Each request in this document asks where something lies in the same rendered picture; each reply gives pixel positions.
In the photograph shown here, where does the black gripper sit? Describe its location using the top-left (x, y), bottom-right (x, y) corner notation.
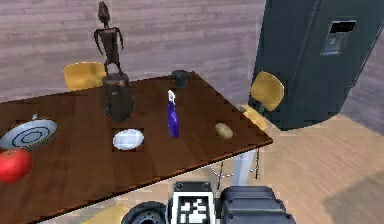
top-left (121, 201), bottom-right (169, 224)

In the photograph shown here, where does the blue spray dispenser bottle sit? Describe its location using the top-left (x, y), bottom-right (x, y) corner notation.
top-left (166, 89), bottom-right (181, 139)

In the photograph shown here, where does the brown wooden table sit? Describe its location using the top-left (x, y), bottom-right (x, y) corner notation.
top-left (0, 71), bottom-right (274, 224)

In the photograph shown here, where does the white plate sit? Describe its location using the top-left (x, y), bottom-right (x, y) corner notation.
top-left (112, 128), bottom-right (145, 151)

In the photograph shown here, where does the brown potato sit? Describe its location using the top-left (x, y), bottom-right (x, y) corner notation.
top-left (214, 122), bottom-right (234, 140)

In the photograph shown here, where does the brown humanoid statue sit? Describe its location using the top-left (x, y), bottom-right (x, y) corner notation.
top-left (93, 1), bottom-right (136, 123)

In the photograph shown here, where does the dark grey cup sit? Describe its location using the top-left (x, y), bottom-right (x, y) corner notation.
top-left (171, 69), bottom-right (191, 89)

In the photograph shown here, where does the red tomato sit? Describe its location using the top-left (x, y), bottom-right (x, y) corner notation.
top-left (0, 148), bottom-right (34, 184)

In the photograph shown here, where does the yellow chair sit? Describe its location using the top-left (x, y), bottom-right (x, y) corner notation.
top-left (63, 61), bottom-right (107, 92)
top-left (210, 71), bottom-right (286, 190)

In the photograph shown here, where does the dark grey fridge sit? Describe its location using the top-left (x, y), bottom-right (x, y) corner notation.
top-left (248, 0), bottom-right (384, 131)

